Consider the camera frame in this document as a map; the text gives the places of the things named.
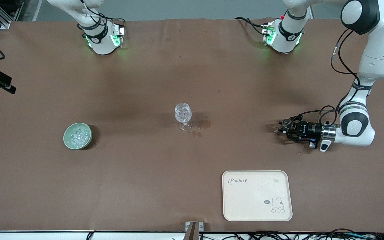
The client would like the steel double jigger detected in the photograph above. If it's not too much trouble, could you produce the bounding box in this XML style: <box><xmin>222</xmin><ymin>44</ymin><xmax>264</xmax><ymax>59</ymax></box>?
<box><xmin>274</xmin><ymin>119</ymin><xmax>293</xmax><ymax>135</ymax></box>

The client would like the clear ice cube pile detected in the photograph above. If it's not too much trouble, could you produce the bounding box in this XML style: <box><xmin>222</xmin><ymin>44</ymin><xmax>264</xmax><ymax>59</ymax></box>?
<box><xmin>69</xmin><ymin>127</ymin><xmax>90</xmax><ymax>147</ymax></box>

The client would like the clear wine glass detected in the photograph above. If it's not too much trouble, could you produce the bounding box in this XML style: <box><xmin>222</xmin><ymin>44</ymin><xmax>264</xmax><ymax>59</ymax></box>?
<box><xmin>175</xmin><ymin>103</ymin><xmax>193</xmax><ymax>131</ymax></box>

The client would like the cream rabbit print tray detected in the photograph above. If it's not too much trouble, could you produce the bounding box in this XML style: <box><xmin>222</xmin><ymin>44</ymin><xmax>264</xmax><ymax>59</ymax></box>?
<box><xmin>222</xmin><ymin>170</ymin><xmax>293</xmax><ymax>222</ymax></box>

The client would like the green ceramic bowl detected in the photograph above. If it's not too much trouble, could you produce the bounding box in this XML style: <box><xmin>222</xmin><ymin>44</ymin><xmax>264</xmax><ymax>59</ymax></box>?
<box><xmin>63</xmin><ymin>122</ymin><xmax>93</xmax><ymax>150</ymax></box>

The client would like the brown table cover sheet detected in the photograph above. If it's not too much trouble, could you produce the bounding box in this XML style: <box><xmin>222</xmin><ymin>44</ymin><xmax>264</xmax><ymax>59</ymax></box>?
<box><xmin>0</xmin><ymin>18</ymin><xmax>384</xmax><ymax>233</ymax></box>

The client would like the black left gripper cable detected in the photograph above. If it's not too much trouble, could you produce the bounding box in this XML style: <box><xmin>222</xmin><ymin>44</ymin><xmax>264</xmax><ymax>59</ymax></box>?
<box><xmin>330</xmin><ymin>28</ymin><xmax>361</xmax><ymax>87</ymax></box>

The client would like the black cable bundle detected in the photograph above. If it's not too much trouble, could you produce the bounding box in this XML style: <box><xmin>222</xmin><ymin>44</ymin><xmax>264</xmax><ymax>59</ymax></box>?
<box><xmin>199</xmin><ymin>229</ymin><xmax>384</xmax><ymax>240</ymax></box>

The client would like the black left arm base cable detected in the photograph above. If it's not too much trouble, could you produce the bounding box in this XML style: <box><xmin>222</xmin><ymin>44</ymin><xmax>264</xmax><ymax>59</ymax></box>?
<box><xmin>235</xmin><ymin>17</ymin><xmax>266</xmax><ymax>35</ymax></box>

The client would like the grey metal camera bracket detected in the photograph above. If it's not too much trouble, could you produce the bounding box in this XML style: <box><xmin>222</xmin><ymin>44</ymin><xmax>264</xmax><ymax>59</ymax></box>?
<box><xmin>185</xmin><ymin>221</ymin><xmax>204</xmax><ymax>240</ymax></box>

